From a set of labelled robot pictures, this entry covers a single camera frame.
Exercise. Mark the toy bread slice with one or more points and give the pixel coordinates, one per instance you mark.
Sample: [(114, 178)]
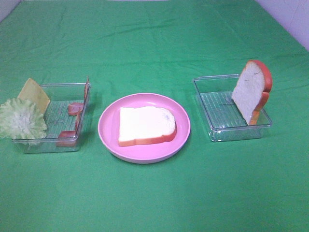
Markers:
[(146, 125), (252, 90)]

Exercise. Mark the toy bacon strip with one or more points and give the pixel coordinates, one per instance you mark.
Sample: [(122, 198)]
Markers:
[(75, 108), (68, 138)]

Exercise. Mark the yellow toy cheese slice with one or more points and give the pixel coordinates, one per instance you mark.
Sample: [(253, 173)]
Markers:
[(33, 91)]

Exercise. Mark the green toy lettuce leaf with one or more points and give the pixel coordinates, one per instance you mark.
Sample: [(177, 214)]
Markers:
[(21, 119)]

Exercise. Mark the pink round plate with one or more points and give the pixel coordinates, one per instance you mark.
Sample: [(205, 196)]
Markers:
[(108, 129)]

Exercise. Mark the clear right plastic tray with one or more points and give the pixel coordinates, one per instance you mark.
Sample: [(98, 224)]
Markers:
[(222, 118)]

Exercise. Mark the clear plastic tray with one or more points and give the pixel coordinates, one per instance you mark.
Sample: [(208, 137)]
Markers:
[(57, 119), (222, 118)]

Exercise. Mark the green tablecloth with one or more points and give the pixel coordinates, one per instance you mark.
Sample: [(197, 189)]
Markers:
[(259, 185)]

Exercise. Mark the clear left plastic tray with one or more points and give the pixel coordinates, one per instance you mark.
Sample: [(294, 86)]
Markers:
[(57, 119)]

